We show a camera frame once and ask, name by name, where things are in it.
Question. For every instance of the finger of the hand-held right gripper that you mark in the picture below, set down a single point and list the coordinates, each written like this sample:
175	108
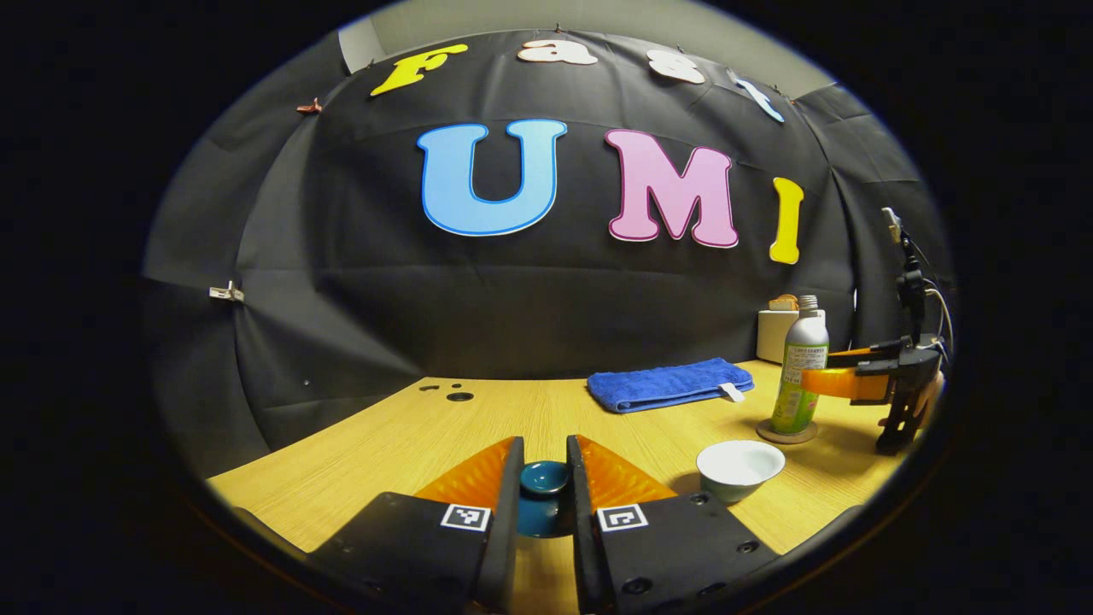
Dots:
845	384
862	354

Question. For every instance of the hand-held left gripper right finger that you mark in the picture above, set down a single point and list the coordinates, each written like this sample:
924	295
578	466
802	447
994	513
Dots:
581	547

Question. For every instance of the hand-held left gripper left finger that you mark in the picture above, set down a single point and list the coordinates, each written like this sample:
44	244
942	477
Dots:
504	547

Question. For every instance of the silver green-label water bottle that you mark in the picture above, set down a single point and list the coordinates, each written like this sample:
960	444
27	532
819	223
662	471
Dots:
801	376

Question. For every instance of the dark teal teacup lid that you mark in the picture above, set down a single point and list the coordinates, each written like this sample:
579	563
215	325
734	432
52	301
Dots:
545	478

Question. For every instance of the round brown coaster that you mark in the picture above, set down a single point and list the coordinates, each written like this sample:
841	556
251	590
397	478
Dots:
786	436

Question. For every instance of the white teacup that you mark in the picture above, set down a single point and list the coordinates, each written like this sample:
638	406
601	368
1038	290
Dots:
739	474

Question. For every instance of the toast slice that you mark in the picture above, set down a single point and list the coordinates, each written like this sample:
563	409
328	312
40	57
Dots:
784	302

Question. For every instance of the folded blue towel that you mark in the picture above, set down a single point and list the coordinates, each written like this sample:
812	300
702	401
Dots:
666	386

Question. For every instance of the black backdrop cloth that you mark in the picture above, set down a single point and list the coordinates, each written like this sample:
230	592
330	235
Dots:
512	299

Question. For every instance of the silver metal clip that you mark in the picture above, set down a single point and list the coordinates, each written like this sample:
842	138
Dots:
226	293

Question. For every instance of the copper clip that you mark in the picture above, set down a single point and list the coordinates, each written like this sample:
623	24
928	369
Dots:
309	108

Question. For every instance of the black camera stand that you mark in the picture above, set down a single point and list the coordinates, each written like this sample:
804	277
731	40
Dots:
912	282

